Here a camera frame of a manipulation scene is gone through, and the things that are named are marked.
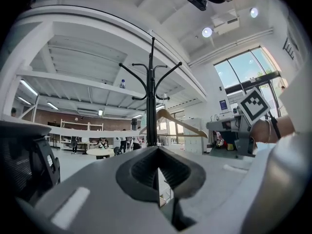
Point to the black coat rack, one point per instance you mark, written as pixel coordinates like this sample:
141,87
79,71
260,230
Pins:
151,94

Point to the grey lockers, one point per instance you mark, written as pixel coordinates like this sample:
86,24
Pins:
192,138

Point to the large glass entrance window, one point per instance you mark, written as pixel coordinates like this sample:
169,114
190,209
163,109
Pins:
248,77

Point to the blue wall poster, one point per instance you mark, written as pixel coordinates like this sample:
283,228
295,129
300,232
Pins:
223,104

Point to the wooden hanger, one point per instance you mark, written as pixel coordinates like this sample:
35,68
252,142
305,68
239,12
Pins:
180,127

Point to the black office chair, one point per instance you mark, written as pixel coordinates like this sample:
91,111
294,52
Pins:
26,160

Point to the white ceiling air conditioner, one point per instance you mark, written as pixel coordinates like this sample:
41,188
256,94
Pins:
225,22

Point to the person's right forearm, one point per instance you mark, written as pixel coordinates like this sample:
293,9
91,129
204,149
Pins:
280,129

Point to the round white table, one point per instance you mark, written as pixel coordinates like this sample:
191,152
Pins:
100,152

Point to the bottle on white beam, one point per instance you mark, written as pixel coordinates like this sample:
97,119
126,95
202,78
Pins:
122,83

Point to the black window grille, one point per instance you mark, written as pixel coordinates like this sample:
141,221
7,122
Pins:
290,48

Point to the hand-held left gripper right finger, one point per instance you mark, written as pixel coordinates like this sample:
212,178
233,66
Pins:
187,179

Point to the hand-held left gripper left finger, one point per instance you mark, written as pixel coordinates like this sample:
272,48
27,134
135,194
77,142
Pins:
136,177

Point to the round ceiling lamp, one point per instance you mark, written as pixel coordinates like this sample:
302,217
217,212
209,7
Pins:
206,32
254,12

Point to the white shelving unit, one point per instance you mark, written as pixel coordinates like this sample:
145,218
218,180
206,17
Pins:
81,135

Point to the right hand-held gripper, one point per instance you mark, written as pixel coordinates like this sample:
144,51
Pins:
253,105

